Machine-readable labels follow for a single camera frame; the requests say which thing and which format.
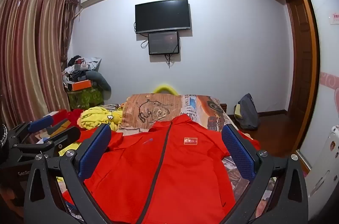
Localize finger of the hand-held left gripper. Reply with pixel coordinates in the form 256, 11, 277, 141
13, 125, 81, 159
9, 116, 55, 140

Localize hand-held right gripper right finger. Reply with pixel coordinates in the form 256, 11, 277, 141
222, 123, 309, 224

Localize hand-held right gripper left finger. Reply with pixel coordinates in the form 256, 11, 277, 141
24, 123, 112, 224

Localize red zip jacket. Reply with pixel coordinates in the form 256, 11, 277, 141
62, 115, 261, 224

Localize pile of clothes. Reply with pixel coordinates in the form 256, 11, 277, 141
64, 55, 102, 84

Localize cardboard box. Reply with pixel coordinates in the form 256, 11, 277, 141
34, 118, 71, 145

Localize red fuzzy cloth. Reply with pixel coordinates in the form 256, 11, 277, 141
51, 108, 89, 134

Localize yellow cartoon print garment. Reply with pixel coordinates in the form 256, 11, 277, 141
57, 106, 124, 183

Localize green patterned cloth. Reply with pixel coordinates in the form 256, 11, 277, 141
67, 88, 104, 110

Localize grey backpack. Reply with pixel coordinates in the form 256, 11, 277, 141
233, 93, 259, 130

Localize grey striped cloth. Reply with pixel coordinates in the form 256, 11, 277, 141
102, 103, 125, 111

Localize orange box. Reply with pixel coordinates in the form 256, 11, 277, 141
71, 79, 93, 91

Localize grey cushion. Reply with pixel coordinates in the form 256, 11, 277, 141
85, 70, 112, 93

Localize printed blanket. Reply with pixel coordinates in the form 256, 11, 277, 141
64, 93, 278, 219

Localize striped brown curtain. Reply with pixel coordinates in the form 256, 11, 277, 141
0, 0, 80, 132

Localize white appliance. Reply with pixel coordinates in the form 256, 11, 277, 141
304, 125, 339, 211

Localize wooden door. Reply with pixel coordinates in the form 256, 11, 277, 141
282, 0, 320, 169

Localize small black monitor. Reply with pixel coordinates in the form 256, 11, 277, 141
148, 31, 180, 56

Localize black white braided cord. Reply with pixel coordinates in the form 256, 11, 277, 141
0, 123, 8, 152

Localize black wall television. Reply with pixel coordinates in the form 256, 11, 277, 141
135, 0, 192, 34

